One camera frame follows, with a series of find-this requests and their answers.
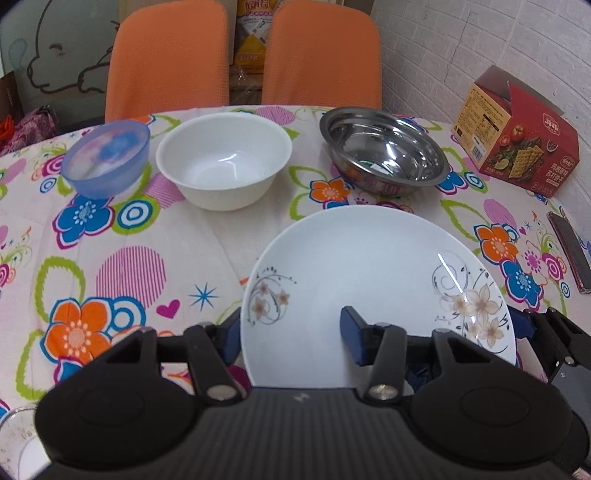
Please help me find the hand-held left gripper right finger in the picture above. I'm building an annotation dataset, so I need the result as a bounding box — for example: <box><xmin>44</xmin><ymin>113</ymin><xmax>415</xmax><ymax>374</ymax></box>
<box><xmin>340</xmin><ymin>305</ymin><xmax>491</xmax><ymax>407</ymax></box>

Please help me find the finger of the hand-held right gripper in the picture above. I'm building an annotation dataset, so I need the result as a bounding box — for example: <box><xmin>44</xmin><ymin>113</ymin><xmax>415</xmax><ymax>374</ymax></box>
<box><xmin>510</xmin><ymin>306</ymin><xmax>588</xmax><ymax>373</ymax></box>

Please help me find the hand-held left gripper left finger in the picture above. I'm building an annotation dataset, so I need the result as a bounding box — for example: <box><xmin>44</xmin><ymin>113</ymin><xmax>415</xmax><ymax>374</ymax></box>
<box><xmin>99</xmin><ymin>309</ymin><xmax>252</xmax><ymax>407</ymax></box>

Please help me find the white floral plate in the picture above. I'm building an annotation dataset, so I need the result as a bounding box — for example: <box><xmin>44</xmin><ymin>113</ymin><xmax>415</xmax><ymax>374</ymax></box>
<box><xmin>240</xmin><ymin>206</ymin><xmax>517</xmax><ymax>388</ymax></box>

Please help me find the white bowl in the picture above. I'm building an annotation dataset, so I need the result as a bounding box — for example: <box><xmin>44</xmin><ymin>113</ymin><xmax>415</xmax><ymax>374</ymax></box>
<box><xmin>156</xmin><ymin>114</ymin><xmax>293</xmax><ymax>212</ymax></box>

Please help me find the stainless steel bowl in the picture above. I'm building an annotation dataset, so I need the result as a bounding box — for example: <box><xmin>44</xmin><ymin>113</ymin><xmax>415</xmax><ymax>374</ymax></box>
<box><xmin>320</xmin><ymin>107</ymin><xmax>450</xmax><ymax>189</ymax></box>

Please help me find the translucent blue bowl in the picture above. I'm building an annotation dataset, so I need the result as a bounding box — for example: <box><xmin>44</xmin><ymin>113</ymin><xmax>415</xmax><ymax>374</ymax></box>
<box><xmin>61</xmin><ymin>121</ymin><xmax>151</xmax><ymax>200</ymax></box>

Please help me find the smartphone in clear case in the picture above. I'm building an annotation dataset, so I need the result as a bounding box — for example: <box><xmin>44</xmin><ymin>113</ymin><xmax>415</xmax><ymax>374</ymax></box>
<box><xmin>547</xmin><ymin>210</ymin><xmax>591</xmax><ymax>295</ymax></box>

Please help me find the floral tablecloth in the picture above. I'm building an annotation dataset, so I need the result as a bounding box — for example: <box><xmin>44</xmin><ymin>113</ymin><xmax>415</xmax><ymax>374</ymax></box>
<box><xmin>0</xmin><ymin>105</ymin><xmax>591</xmax><ymax>416</ymax></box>

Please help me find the red cracker box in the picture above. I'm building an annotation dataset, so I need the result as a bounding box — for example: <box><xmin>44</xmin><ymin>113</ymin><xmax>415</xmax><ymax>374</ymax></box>
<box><xmin>451</xmin><ymin>65</ymin><xmax>580</xmax><ymax>199</ymax></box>

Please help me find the clear drinking glass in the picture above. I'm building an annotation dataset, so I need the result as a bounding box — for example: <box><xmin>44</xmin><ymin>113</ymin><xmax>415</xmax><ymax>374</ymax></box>
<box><xmin>0</xmin><ymin>406</ymin><xmax>49</xmax><ymax>480</ymax></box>

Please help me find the orange chair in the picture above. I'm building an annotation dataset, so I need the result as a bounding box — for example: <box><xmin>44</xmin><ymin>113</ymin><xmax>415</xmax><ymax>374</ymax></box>
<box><xmin>105</xmin><ymin>0</ymin><xmax>230</xmax><ymax>124</ymax></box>
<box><xmin>262</xmin><ymin>0</ymin><xmax>383</xmax><ymax>110</ymax></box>

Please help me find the yellow snack bag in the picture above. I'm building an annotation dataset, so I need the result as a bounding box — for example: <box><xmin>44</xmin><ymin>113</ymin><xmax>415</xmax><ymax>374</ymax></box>
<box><xmin>233</xmin><ymin>0</ymin><xmax>278</xmax><ymax>77</ymax></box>

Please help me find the purple patterned cloth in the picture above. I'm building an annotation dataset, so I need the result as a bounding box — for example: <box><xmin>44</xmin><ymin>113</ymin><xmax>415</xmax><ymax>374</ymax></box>
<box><xmin>0</xmin><ymin>108</ymin><xmax>58</xmax><ymax>155</ymax></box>

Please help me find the frosted glass panel cartoon drawing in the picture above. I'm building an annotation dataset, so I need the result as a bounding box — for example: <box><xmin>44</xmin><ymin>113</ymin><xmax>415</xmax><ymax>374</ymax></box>
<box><xmin>0</xmin><ymin>0</ymin><xmax>117</xmax><ymax>118</ymax></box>

